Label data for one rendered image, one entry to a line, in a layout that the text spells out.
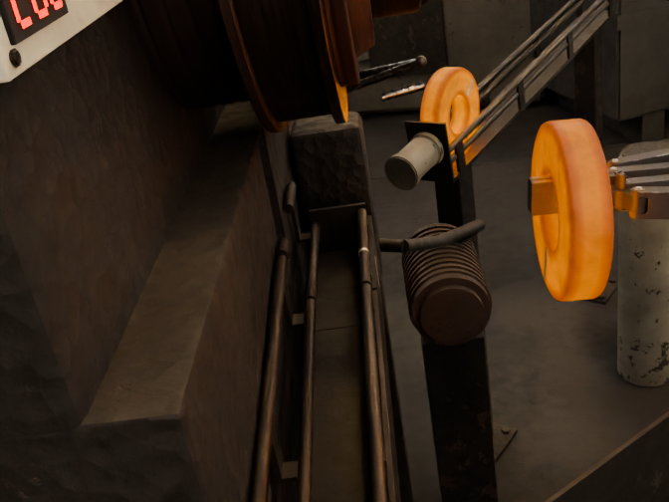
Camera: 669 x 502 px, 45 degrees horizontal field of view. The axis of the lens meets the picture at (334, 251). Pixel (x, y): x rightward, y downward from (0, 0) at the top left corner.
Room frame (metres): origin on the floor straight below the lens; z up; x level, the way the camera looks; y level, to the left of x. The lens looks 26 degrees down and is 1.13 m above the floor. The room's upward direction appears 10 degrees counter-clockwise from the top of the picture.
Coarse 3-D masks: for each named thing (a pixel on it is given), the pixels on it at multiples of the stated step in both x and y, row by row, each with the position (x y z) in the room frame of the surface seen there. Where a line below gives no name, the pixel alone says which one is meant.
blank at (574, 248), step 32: (544, 128) 0.64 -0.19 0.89; (576, 128) 0.60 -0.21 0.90; (544, 160) 0.64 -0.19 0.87; (576, 160) 0.57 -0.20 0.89; (576, 192) 0.55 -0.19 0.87; (608, 192) 0.55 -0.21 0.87; (544, 224) 0.64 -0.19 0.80; (576, 224) 0.54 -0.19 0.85; (608, 224) 0.54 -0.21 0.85; (544, 256) 0.63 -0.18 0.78; (576, 256) 0.54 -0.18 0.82; (608, 256) 0.54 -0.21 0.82; (576, 288) 0.55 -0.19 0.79
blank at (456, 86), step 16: (432, 80) 1.27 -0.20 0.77; (448, 80) 1.26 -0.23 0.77; (464, 80) 1.30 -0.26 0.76; (432, 96) 1.25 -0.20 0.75; (448, 96) 1.26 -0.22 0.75; (464, 96) 1.30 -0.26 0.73; (432, 112) 1.23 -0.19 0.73; (448, 112) 1.26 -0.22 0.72; (464, 112) 1.31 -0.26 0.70; (448, 128) 1.25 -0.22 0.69; (464, 128) 1.30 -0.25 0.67
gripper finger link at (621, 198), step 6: (612, 186) 0.60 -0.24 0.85; (612, 192) 0.59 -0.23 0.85; (618, 192) 0.59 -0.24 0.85; (624, 192) 0.59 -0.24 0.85; (630, 192) 0.59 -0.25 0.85; (612, 198) 0.59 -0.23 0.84; (618, 198) 0.59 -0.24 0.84; (624, 198) 0.59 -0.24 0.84; (630, 198) 0.58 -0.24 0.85; (636, 198) 0.58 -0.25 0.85; (642, 198) 0.57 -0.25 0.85; (618, 204) 0.59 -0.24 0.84; (624, 204) 0.59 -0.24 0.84; (630, 204) 0.58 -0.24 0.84; (636, 204) 0.57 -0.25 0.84; (642, 204) 0.57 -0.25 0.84; (630, 210) 0.58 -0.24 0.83; (636, 210) 0.57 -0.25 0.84; (642, 210) 0.57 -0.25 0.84
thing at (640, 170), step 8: (608, 168) 0.63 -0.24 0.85; (616, 168) 0.62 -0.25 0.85; (624, 168) 0.62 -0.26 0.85; (632, 168) 0.62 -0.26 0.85; (640, 168) 0.62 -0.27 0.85; (648, 168) 0.62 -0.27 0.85; (656, 168) 0.62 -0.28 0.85; (664, 168) 0.62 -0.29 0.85; (632, 176) 0.62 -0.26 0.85; (640, 176) 0.62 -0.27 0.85
